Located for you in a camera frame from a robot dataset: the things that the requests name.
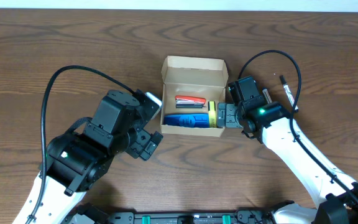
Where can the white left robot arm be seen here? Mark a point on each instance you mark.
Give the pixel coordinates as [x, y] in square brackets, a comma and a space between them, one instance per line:
[76, 159]

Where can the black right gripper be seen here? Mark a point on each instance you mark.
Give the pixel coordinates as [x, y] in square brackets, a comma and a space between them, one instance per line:
[228, 109]

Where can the blue whiteboard marker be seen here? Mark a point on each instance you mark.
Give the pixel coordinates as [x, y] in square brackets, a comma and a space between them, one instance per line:
[267, 96]

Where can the blue whiteboard duster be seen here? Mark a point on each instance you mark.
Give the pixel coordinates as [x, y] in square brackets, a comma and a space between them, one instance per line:
[194, 120]

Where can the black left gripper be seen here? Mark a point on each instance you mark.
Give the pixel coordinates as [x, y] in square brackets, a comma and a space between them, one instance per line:
[143, 144]

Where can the black whiteboard marker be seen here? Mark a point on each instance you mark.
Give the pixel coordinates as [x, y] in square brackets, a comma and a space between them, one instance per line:
[287, 90]

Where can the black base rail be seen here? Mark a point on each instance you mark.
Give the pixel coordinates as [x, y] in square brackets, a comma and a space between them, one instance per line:
[88, 213]

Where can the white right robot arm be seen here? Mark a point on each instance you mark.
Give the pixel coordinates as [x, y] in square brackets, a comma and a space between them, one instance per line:
[333, 192]

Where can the brown cardboard box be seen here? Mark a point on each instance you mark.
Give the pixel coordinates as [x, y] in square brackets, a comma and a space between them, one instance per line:
[193, 77]

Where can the red stapler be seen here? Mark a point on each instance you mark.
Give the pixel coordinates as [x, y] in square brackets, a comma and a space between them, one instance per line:
[189, 102]

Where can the yellow highlighter pen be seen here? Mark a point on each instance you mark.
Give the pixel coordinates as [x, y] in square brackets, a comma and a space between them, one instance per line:
[212, 114]

